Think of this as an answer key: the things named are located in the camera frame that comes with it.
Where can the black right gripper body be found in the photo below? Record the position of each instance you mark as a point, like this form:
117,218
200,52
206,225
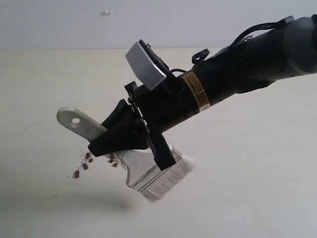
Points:
184,94

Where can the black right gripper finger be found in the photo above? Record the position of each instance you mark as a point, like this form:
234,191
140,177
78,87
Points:
117,140
122,118

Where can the white paint brush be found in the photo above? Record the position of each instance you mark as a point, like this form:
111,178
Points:
143,175

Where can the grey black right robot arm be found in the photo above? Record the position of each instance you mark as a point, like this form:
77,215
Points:
292,47

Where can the brown beans and crumbs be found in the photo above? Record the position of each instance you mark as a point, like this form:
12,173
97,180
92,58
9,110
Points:
88,161

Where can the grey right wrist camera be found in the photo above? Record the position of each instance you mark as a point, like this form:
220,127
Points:
146,65

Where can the white lump on wall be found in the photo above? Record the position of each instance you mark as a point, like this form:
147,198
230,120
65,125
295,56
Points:
105,13

